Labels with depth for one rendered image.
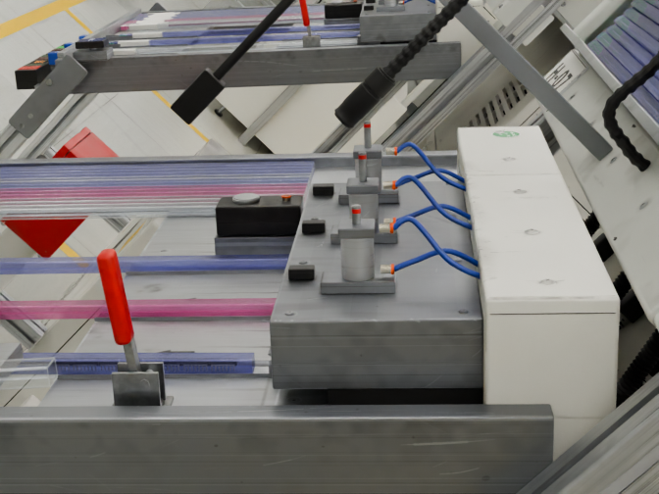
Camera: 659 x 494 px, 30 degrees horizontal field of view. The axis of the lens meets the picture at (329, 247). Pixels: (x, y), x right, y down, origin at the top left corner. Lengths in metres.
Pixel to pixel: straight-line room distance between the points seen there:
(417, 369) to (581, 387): 0.10
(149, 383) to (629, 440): 0.30
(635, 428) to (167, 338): 0.37
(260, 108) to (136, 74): 3.33
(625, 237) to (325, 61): 1.36
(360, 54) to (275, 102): 3.33
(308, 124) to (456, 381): 4.76
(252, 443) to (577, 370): 0.20
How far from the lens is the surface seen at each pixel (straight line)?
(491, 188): 0.99
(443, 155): 1.40
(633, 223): 0.86
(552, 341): 0.76
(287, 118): 5.52
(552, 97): 1.01
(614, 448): 0.72
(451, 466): 0.77
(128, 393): 0.80
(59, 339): 2.39
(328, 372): 0.78
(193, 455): 0.77
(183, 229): 1.19
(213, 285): 1.03
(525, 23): 2.11
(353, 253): 0.81
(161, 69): 2.20
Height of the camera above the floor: 1.40
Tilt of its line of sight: 15 degrees down
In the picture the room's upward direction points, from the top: 46 degrees clockwise
